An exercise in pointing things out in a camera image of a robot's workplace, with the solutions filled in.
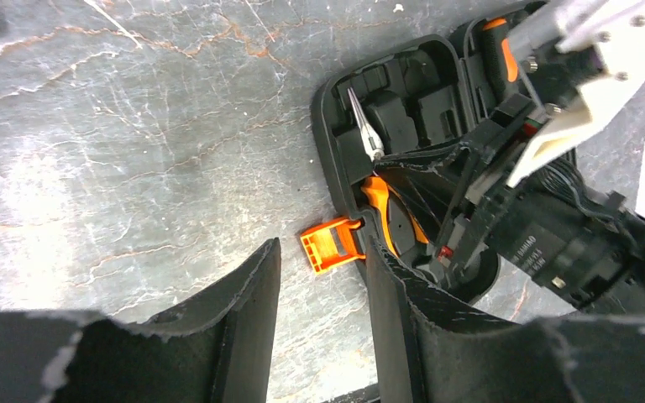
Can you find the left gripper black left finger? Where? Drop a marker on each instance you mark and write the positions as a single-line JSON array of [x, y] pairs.
[[215, 346]]

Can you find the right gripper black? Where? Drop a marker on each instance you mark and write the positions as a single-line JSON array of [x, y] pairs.
[[585, 247]]

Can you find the orange-handled pliers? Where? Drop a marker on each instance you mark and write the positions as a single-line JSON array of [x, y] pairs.
[[374, 187]]

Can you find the black plastic tool case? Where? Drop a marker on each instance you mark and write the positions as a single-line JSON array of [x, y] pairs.
[[415, 149]]

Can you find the black orange nut driver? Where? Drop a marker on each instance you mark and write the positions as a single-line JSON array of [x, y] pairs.
[[501, 67]]

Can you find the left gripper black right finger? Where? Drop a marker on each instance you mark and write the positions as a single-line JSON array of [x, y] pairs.
[[432, 347]]

